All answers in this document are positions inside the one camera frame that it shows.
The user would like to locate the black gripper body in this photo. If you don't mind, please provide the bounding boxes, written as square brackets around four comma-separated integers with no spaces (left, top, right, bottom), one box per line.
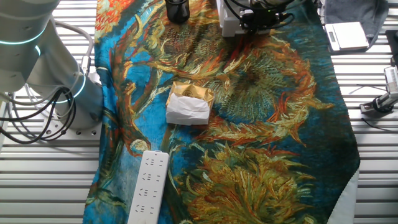
[239,6,295,35]

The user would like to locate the white plastic lidded box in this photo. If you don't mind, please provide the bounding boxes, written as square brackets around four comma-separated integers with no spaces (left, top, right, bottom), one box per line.
[216,0,249,30]

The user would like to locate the black mesh pen holder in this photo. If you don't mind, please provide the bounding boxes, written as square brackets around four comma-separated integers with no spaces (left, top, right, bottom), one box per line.
[164,0,191,24]

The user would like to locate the silver digital scale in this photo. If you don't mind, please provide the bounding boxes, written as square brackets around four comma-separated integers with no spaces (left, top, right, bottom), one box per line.
[324,21,370,52]

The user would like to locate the dark grey towel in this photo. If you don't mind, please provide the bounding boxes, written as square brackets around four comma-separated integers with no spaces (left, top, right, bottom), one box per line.
[320,0,390,54]

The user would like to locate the gold white tissue pack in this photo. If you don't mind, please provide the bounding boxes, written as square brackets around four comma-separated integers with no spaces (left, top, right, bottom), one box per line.
[165,81,216,126]

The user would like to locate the sunflower painting cloth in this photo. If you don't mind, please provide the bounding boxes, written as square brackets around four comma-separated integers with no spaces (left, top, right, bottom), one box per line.
[82,0,361,224]

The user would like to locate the black stand block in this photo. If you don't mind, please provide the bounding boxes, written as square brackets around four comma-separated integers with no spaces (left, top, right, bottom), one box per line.
[385,29,398,66]

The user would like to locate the white power strip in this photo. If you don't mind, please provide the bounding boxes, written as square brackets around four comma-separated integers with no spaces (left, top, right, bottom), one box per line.
[126,149,170,224]

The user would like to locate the thin wrist camera cable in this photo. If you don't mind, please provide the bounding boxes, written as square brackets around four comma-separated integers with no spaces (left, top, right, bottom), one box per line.
[223,0,312,32]

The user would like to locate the grey arm hose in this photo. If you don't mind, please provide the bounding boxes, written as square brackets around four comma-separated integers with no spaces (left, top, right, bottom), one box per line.
[51,18,95,75]

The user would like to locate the black base cables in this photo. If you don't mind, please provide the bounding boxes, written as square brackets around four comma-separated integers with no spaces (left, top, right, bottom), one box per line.
[0,86,78,145]

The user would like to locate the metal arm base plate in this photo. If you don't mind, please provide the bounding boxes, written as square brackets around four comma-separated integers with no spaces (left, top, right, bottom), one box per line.
[41,107,103,141]

